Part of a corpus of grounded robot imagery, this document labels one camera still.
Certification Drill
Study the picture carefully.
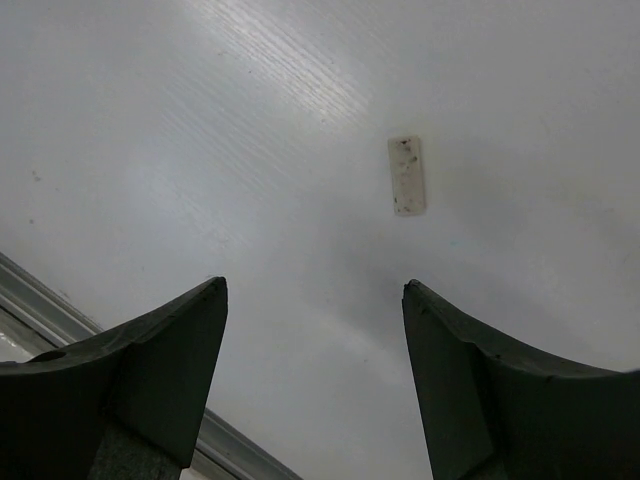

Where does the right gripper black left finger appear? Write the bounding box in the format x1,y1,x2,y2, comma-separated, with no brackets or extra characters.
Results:
1,277,228,479

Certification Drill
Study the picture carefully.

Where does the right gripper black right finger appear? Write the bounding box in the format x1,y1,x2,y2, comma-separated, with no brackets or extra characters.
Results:
402,280,639,479

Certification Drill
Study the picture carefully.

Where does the white eraser block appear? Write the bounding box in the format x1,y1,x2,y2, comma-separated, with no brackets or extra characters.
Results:
387,136,427,216

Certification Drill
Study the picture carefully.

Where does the aluminium rail frame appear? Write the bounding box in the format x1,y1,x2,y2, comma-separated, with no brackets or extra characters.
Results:
1,259,293,479

